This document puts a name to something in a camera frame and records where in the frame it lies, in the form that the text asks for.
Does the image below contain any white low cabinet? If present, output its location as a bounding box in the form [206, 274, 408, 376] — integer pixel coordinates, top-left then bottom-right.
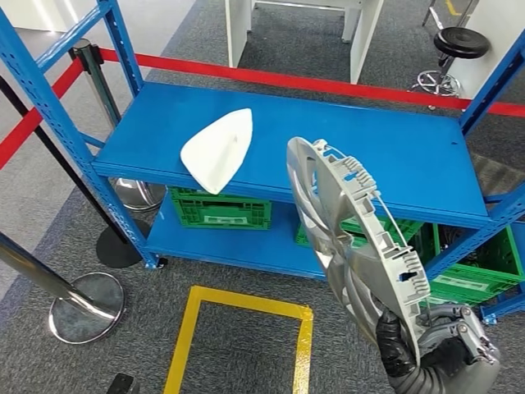
[0, 0, 102, 33]

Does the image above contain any white triangular plastic cover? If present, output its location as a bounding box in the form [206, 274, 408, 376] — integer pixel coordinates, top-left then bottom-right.
[180, 108, 254, 195]

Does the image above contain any dark cable bundle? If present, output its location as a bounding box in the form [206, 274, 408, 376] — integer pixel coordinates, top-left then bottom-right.
[444, 225, 509, 265]

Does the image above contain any open green plastic crate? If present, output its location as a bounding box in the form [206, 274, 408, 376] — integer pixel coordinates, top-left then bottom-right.
[428, 222, 525, 289]

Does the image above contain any black round stool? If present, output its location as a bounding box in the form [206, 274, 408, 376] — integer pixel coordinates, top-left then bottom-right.
[412, 27, 491, 110]

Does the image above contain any grey felt board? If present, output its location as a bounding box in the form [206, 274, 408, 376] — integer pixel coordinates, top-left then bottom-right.
[468, 152, 525, 198]

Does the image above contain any robot's right grey hand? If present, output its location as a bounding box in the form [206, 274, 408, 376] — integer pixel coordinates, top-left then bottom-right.
[376, 303, 502, 394]

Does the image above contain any silver grey wheel hubcap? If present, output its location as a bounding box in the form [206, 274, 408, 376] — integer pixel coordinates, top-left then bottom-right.
[286, 135, 431, 364]

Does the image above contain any silver metal tube frame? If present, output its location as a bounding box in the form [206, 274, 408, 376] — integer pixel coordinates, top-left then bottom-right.
[422, 0, 478, 33]

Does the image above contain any white desk panel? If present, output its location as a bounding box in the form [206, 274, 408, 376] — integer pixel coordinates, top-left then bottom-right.
[449, 0, 525, 100]

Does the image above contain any white table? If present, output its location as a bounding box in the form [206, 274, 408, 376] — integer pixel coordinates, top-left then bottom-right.
[224, 0, 385, 85]

